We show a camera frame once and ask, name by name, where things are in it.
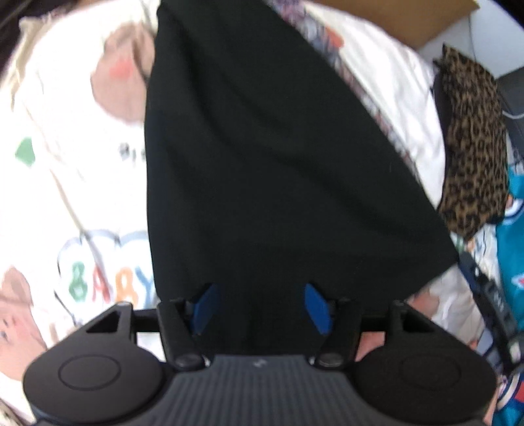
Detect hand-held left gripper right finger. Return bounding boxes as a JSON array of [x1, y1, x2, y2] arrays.
[[304, 282, 443, 370]]

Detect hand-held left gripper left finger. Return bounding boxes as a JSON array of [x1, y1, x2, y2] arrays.
[[77, 282, 221, 372]]

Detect black pants with floral trim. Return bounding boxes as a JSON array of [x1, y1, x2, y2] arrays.
[[143, 0, 459, 357]]

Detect teal printed blanket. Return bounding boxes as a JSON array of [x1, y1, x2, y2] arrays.
[[489, 156, 524, 426]]

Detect folded leopard print cloth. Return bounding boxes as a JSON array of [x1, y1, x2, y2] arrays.
[[434, 45, 510, 242]]

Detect cream bear printed blanket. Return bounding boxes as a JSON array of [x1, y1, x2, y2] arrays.
[[0, 0, 492, 426]]

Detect grey laptop bag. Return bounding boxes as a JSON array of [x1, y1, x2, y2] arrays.
[[497, 74, 524, 124]]

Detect large brown cardboard box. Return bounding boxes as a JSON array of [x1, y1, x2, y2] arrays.
[[303, 0, 479, 52]]

